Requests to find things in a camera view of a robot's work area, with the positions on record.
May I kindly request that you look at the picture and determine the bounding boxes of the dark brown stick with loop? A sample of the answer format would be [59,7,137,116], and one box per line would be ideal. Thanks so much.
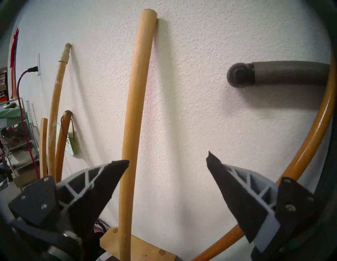
[55,111,73,183]

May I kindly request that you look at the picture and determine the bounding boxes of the red and black power cord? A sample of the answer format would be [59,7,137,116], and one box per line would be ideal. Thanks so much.
[17,67,40,179]

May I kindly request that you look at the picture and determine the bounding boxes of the glossy orange rake handle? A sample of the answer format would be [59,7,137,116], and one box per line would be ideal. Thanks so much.
[192,50,337,261]

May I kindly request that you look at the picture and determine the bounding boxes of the white plastic pipe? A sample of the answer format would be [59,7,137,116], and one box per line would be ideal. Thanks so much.
[25,101,36,142]

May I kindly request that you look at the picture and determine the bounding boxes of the grey metal shelf rack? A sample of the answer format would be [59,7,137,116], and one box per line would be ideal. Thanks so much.
[0,97,40,190]

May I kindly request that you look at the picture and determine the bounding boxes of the grey wall hook bar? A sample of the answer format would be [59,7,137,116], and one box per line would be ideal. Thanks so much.
[226,61,331,88]

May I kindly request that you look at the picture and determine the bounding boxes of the flat thin wooden slat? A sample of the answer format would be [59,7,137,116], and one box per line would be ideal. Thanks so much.
[39,118,48,178]

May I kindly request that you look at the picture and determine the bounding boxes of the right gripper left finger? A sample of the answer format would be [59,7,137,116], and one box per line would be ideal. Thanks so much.
[8,159,130,238]

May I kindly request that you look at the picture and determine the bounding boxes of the flat wooden board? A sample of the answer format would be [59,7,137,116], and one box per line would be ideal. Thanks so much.
[100,228,177,261]

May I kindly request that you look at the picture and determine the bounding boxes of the green checked cloth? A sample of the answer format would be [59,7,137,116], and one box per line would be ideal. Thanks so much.
[0,107,27,121]

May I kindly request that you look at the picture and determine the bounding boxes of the plain light wooden dowel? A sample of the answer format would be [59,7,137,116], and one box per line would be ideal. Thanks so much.
[119,9,157,261]

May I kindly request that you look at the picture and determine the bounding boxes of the paint-speckled pole with threaded tip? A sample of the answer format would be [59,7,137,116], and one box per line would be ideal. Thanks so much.
[47,43,71,179]

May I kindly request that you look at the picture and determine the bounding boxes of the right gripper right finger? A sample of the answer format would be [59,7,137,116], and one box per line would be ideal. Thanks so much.
[207,151,318,252]

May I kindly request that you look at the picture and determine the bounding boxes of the pale green Dunbar sign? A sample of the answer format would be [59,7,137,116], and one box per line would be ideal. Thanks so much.
[57,124,79,157]

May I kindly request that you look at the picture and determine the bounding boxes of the red hanging banner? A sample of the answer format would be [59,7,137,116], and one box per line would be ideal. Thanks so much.
[10,28,19,99]

